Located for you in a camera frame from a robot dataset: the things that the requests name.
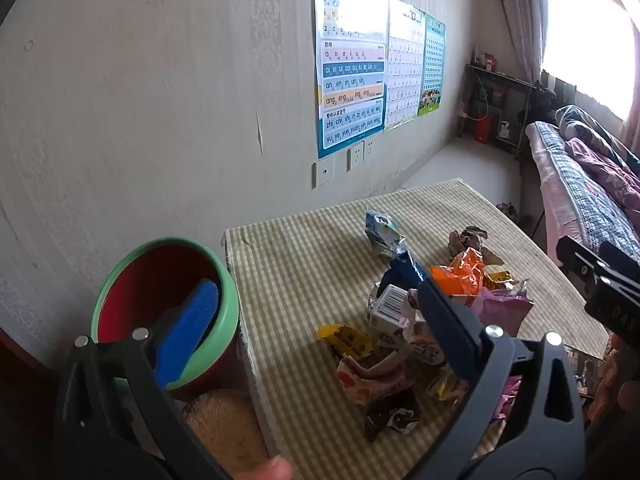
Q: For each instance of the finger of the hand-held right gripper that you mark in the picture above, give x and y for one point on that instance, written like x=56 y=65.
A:
x=622 y=262
x=577 y=257

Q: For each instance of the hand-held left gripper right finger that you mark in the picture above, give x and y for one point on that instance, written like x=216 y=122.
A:
x=450 y=332

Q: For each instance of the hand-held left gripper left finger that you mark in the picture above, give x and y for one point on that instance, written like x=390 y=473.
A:
x=187 y=327

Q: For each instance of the orange plastic wrapper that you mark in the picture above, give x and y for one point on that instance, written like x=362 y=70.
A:
x=462 y=277

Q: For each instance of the red bucket with green rim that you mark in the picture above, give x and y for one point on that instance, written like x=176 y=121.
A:
x=140 y=290

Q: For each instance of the yellow foil wrapper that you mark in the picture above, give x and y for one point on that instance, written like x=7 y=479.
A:
x=500 y=278

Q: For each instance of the dark blue snack wrapper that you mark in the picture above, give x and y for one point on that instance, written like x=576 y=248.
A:
x=405 y=267

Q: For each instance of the brown paper wrapper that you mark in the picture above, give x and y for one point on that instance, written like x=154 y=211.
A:
x=467 y=241

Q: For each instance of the person's left hand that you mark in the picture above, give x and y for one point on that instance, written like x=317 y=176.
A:
x=272 y=471

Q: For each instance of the cartoon print wrapper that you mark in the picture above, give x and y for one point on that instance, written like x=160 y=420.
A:
x=425 y=345

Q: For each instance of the bed with checked cover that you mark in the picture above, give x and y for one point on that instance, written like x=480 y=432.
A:
x=575 y=200

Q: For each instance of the pink purple wrapper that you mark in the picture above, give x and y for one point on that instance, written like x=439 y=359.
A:
x=502 y=307

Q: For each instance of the small white carton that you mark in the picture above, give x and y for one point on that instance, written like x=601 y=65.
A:
x=389 y=312

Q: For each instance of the grey slippers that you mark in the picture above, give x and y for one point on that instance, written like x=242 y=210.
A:
x=507 y=210

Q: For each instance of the purple floral blanket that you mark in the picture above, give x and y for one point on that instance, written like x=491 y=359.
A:
x=605 y=170

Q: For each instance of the pink red snack wrapper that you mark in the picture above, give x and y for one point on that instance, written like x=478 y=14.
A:
x=370 y=377

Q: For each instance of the dark brown snack wrapper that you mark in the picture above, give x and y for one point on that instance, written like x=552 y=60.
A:
x=392 y=412

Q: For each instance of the yellow black printed wrapper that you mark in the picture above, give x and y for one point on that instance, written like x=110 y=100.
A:
x=346 y=341

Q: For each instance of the blue white crumpled wrapper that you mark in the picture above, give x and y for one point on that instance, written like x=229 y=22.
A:
x=382 y=232

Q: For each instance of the yellow checked tablecloth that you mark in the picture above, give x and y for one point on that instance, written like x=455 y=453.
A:
x=295 y=270

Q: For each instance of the red container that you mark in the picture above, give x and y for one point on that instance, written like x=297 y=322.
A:
x=483 y=130

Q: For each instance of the dark metal shelf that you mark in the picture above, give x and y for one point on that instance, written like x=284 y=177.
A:
x=500 y=105

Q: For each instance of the bright window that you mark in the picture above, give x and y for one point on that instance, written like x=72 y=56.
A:
x=590 y=40

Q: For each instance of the pink curtain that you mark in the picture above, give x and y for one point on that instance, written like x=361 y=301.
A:
x=520 y=15

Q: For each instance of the small white wall socket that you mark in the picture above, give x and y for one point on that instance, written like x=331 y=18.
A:
x=370 y=149

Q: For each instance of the white wall switch plate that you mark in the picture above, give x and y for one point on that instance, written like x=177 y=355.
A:
x=324 y=173

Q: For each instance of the green chart wall poster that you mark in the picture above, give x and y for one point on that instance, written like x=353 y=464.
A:
x=432 y=60

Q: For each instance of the white chart wall poster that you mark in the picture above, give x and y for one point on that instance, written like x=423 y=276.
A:
x=404 y=70

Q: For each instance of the blue alphabet wall poster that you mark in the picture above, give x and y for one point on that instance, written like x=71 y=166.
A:
x=350 y=70

